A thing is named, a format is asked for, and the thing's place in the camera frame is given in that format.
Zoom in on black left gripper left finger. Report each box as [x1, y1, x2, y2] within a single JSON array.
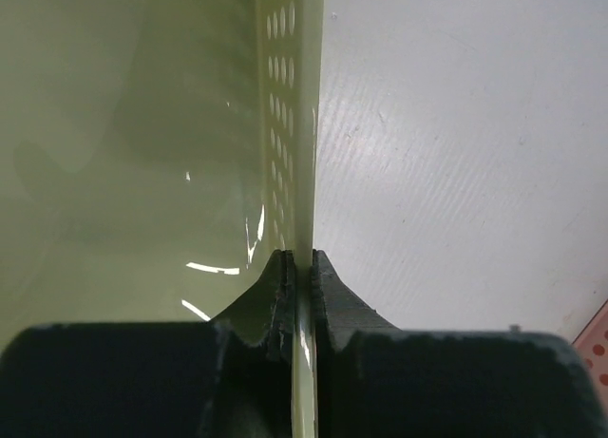
[[1, 250, 295, 437]]

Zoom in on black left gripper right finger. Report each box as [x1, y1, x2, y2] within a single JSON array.
[[312, 251, 607, 437]]

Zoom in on pink plastic basket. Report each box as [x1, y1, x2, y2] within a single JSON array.
[[573, 301, 608, 411]]

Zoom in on yellow green plastic basket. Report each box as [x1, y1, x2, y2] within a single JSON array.
[[1, 0, 324, 437]]

